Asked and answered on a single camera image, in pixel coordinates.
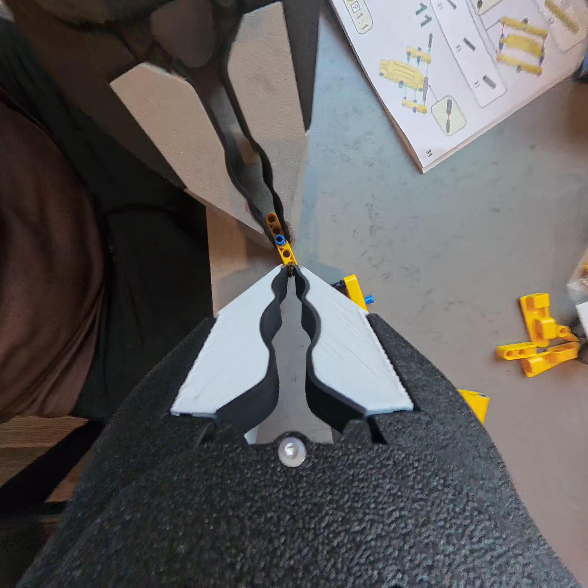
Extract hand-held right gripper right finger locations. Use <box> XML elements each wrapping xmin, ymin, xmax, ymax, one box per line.
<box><xmin>294</xmin><ymin>266</ymin><xmax>414</xmax><ymax>433</ymax></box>

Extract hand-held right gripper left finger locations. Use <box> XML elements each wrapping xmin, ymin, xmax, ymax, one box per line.
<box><xmin>171</xmin><ymin>266</ymin><xmax>292</xmax><ymax>432</ymax></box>

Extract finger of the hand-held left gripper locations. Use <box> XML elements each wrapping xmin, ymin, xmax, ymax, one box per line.
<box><xmin>226</xmin><ymin>2</ymin><xmax>308</xmax><ymax>242</ymax></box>
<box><xmin>110</xmin><ymin>62</ymin><xmax>277</xmax><ymax>250</ymax></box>

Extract yellow five-hole beam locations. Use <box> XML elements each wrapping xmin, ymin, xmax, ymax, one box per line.
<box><xmin>342</xmin><ymin>274</ymin><xmax>370</xmax><ymax>313</ymax></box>
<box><xmin>266</xmin><ymin>212</ymin><xmax>298</xmax><ymax>266</ymax></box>

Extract large yellow panel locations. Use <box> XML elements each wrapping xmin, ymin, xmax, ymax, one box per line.
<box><xmin>458</xmin><ymin>390</ymin><xmax>490</xmax><ymax>423</ymax></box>

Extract grey desk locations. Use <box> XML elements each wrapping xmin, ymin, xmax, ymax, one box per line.
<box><xmin>207</xmin><ymin>0</ymin><xmax>588</xmax><ymax>588</ymax></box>

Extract person's legs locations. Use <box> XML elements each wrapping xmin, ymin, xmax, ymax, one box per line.
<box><xmin>0</xmin><ymin>23</ymin><xmax>213</xmax><ymax>416</ymax></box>

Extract open instruction booklet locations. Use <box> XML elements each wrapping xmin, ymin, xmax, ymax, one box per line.
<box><xmin>330</xmin><ymin>0</ymin><xmax>588</xmax><ymax>174</ymax></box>

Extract yellow three-hole beam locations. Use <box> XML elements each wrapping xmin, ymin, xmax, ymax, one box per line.
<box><xmin>496</xmin><ymin>342</ymin><xmax>538</xmax><ymax>360</ymax></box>

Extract yellow angled panel piece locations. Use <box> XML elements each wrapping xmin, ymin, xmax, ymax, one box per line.
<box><xmin>519</xmin><ymin>293</ymin><xmax>579</xmax><ymax>347</ymax></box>

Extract yellow curved panel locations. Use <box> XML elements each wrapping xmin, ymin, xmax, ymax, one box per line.
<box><xmin>521</xmin><ymin>342</ymin><xmax>580</xmax><ymax>378</ymax></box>

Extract person's brown sweater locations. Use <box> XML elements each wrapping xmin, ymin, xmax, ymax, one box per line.
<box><xmin>0</xmin><ymin>87</ymin><xmax>106</xmax><ymax>423</ymax></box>

